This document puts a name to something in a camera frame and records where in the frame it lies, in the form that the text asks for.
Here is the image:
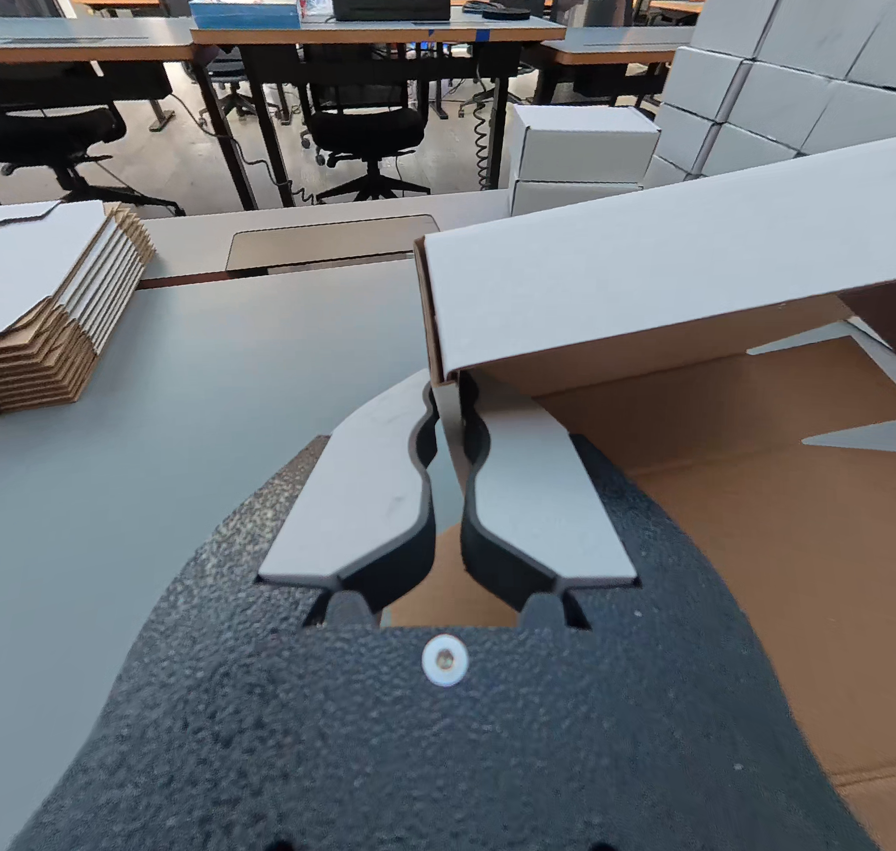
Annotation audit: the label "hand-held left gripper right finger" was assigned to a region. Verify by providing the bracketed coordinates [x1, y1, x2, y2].
[458, 375, 639, 613]

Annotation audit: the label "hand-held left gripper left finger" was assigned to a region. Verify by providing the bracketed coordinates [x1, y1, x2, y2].
[258, 368, 438, 610]

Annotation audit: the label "white and brown cardboard box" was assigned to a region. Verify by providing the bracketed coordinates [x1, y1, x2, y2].
[381, 139, 896, 851]

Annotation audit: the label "white folded box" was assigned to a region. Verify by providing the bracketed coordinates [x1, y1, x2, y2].
[510, 172, 645, 216]
[505, 104, 661, 183]

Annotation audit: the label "blue flat box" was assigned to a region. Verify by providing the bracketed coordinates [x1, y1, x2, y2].
[189, 0, 302, 29]

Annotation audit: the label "stack of flat cardboard sheets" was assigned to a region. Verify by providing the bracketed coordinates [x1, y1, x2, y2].
[0, 200, 156, 414]

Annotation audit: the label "black office chair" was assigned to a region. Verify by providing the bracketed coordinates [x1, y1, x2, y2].
[0, 60, 186, 216]
[290, 60, 431, 204]

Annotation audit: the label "wood-edged grey desk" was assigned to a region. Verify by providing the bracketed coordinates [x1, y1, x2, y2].
[0, 17, 197, 124]
[521, 25, 697, 106]
[190, 7, 567, 211]

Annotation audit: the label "black headphones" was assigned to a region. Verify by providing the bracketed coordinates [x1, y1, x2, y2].
[462, 0, 533, 22]

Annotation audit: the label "black flat device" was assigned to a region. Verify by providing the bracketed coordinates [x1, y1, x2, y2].
[331, 0, 451, 22]

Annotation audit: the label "stack of white boxes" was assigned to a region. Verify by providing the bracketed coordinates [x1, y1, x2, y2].
[640, 0, 896, 190]

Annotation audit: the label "coiled black cable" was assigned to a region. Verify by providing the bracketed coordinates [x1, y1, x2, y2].
[473, 98, 492, 190]

